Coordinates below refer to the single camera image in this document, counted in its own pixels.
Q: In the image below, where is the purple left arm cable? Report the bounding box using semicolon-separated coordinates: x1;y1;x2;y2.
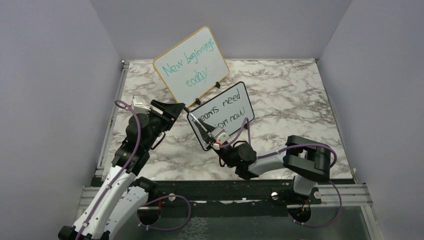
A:
74;99;192;240

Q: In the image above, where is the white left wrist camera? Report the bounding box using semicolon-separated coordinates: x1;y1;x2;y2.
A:
131;94;150;115

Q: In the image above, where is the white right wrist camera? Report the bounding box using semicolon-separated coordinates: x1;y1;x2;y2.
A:
211;126;229;150

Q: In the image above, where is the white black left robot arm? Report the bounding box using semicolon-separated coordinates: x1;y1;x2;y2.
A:
58;99;185;240

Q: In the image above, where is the yellow framed whiteboard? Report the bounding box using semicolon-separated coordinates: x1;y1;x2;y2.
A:
152;26;230;107

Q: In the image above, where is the black framed whiteboard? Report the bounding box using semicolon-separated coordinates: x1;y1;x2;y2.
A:
191;81;255;135

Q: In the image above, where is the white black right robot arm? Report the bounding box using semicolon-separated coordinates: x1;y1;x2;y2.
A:
188;113;338;204

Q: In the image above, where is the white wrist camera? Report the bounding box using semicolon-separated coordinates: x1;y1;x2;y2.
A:
211;126;229;150
131;94;150;115

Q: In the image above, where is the black yellow-board stand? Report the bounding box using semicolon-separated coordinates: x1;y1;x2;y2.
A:
194;81;221;106

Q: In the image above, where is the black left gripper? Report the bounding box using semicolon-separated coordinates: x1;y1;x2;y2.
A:
144;100;186;151

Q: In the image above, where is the black aluminium front base frame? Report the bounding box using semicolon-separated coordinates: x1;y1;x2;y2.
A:
77;177;374;220

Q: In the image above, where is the aluminium side rail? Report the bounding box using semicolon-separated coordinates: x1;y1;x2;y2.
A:
94;60;130;178

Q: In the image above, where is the black whiteboard marker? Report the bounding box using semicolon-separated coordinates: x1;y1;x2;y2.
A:
188;112;201;126

